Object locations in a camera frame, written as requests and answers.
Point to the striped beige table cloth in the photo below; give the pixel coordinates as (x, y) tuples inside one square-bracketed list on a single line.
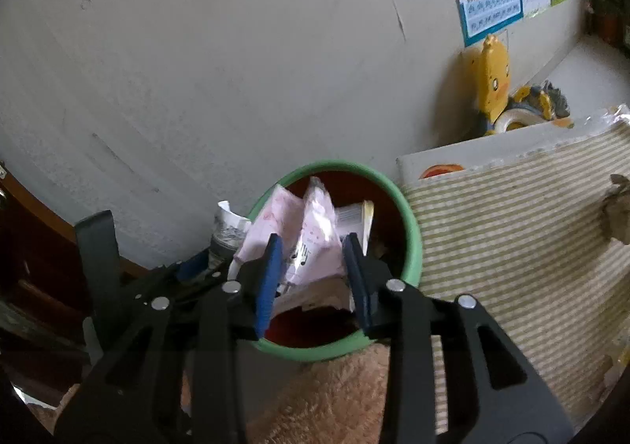
[(517, 237)]

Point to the paper ball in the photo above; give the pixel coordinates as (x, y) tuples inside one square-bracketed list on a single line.
[(619, 212)]

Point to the clear tape roll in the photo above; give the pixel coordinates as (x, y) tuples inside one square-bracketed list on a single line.
[(507, 121)]

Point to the white and yellow carton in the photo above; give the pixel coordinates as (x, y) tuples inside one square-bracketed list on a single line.
[(354, 217)]

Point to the yellow and grey toy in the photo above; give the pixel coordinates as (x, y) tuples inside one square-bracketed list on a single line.
[(539, 99)]

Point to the clear plastic wrap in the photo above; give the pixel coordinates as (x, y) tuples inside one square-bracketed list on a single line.
[(610, 117)]

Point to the long pink wrapper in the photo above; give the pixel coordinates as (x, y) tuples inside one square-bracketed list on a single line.
[(273, 222)]

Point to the grey white wrapper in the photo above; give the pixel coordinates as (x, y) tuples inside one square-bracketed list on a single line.
[(226, 232)]

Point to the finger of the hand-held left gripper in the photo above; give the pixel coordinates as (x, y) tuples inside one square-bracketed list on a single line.
[(192, 264), (199, 285)]

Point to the green bin with red inside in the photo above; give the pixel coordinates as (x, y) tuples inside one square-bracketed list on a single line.
[(339, 181)]

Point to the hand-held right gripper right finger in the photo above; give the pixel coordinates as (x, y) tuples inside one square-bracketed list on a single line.
[(358, 286)]

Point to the dark wooden cabinet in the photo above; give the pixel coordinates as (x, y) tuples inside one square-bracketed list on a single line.
[(34, 247)]

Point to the yellow duck toy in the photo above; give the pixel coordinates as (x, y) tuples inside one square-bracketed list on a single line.
[(494, 75)]

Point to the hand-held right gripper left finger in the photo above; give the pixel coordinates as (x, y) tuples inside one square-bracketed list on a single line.
[(269, 286)]

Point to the red container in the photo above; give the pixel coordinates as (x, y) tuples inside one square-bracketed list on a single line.
[(610, 26)]

